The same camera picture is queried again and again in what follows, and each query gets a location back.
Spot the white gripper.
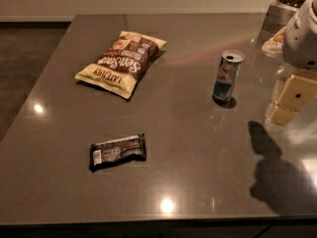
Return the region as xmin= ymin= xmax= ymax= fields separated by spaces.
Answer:
xmin=267 ymin=0 xmax=317 ymax=125

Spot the silver blue redbull can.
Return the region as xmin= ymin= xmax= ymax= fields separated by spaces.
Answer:
xmin=212 ymin=50 xmax=245 ymax=103

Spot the black rxbar chocolate bar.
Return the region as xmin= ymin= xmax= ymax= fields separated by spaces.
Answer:
xmin=89 ymin=134 xmax=147 ymax=173

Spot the snack packet at table edge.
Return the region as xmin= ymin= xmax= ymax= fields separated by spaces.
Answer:
xmin=262 ymin=27 xmax=285 ymax=57

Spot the yellow brown chip bag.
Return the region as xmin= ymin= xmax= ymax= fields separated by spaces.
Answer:
xmin=75 ymin=31 xmax=166 ymax=99

